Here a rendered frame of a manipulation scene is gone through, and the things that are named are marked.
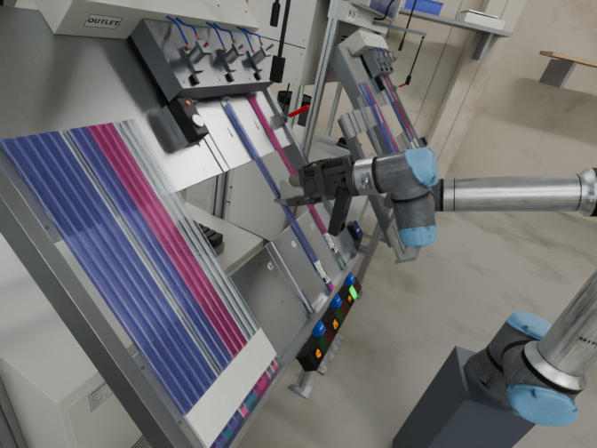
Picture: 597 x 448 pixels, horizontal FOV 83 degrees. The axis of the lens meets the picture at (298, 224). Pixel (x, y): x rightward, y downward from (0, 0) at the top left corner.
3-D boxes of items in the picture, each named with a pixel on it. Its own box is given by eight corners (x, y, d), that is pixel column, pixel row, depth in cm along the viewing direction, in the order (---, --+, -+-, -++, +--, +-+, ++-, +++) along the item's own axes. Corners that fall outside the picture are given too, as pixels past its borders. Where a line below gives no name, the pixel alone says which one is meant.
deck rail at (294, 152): (341, 260, 106) (359, 254, 103) (339, 263, 104) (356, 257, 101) (225, 45, 96) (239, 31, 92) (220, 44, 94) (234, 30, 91)
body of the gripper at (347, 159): (308, 162, 79) (357, 151, 73) (318, 196, 81) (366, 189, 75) (293, 171, 73) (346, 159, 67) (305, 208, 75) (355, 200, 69)
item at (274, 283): (345, 257, 103) (354, 254, 101) (194, 468, 49) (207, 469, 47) (314, 202, 100) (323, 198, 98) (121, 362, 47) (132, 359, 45)
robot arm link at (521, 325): (530, 351, 93) (561, 316, 86) (542, 392, 82) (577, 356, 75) (485, 332, 95) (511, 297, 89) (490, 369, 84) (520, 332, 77)
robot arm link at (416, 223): (440, 224, 75) (432, 177, 72) (439, 248, 66) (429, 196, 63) (403, 228, 79) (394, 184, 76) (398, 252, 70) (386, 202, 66)
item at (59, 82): (279, 151, 99) (292, 143, 96) (37, 254, 45) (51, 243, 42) (220, 44, 94) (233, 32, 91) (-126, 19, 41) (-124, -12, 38)
